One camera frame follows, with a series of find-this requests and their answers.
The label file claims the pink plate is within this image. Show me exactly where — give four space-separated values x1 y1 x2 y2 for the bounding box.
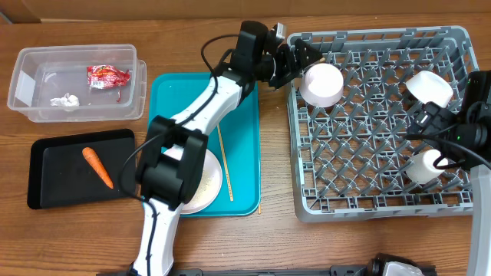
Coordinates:
182 149 222 215

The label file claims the pink bowl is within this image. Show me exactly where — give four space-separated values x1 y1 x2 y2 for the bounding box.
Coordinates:
299 63 344 107

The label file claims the clear plastic bin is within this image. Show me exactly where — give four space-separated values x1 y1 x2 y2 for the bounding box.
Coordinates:
7 44 147 123

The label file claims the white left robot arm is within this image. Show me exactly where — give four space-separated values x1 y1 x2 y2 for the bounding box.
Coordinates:
124 21 323 275

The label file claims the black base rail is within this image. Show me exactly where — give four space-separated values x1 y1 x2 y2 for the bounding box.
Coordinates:
95 252 438 276

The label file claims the teal serving tray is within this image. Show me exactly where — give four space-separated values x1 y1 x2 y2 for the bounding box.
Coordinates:
149 73 261 218

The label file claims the white tissue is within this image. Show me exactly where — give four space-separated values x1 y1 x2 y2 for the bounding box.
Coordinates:
50 93 80 112

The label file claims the black tray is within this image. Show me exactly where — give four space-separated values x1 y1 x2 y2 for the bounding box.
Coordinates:
27 129 135 209

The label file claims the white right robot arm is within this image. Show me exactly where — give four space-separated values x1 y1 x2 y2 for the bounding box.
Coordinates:
405 71 490 275

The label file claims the red snack wrapper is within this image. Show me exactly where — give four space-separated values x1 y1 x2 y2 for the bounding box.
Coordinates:
87 64 130 103

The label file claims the grey dishwasher rack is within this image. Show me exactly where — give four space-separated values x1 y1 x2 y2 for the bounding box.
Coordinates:
288 26 480 222

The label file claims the orange carrot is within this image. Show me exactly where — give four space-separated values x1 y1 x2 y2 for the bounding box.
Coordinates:
82 147 114 189

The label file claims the white bowl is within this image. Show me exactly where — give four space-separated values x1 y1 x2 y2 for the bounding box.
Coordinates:
406 71 453 108

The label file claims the white cup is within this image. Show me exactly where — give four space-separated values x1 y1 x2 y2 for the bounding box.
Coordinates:
405 149 444 184

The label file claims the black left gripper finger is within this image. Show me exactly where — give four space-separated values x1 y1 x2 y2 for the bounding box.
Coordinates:
294 39 323 69
274 69 303 89

